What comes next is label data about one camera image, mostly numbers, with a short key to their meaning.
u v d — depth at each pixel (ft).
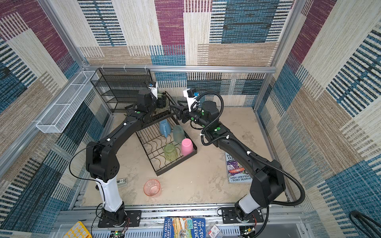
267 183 1.37
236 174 2.80
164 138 3.34
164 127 3.17
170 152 2.86
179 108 2.06
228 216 2.39
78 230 2.30
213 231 2.25
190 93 1.93
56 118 2.34
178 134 3.21
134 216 2.44
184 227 2.26
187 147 2.83
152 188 2.70
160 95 2.71
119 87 3.54
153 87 2.48
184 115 2.03
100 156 1.83
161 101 2.60
